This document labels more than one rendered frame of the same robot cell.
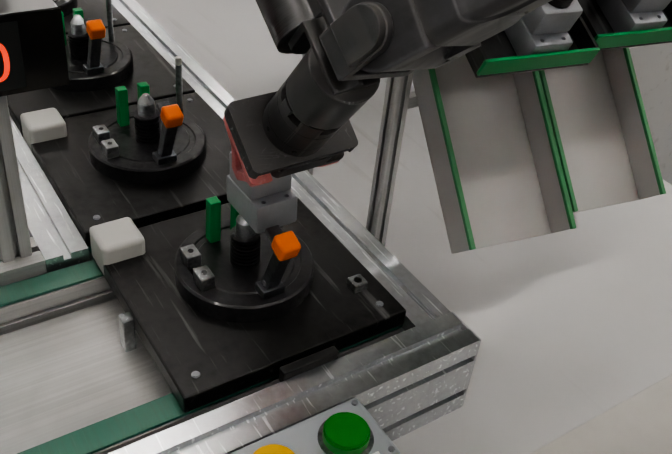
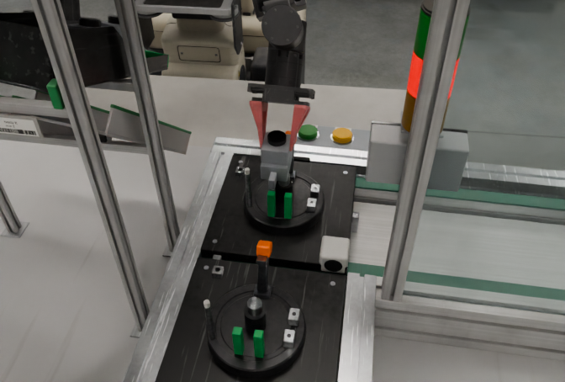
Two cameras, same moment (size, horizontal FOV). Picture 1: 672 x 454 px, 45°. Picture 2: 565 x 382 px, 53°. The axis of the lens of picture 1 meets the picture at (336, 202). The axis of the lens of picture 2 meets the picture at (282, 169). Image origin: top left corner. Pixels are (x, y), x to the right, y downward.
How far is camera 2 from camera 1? 1.26 m
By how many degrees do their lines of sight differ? 92
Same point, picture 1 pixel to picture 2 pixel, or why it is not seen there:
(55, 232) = (358, 302)
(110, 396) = (373, 218)
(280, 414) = (323, 151)
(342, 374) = not seen: hidden behind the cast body
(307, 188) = (184, 251)
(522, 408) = (198, 160)
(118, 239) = (337, 240)
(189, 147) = (234, 299)
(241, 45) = not seen: outside the picture
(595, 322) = (114, 168)
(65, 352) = (382, 250)
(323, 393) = (299, 150)
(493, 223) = not seen: hidden behind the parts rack
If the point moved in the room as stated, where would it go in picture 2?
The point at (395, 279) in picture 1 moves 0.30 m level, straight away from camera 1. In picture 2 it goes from (212, 177) to (59, 254)
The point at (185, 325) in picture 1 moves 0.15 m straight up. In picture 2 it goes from (333, 193) to (338, 128)
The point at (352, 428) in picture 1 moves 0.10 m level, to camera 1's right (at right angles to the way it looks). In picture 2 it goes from (305, 129) to (271, 108)
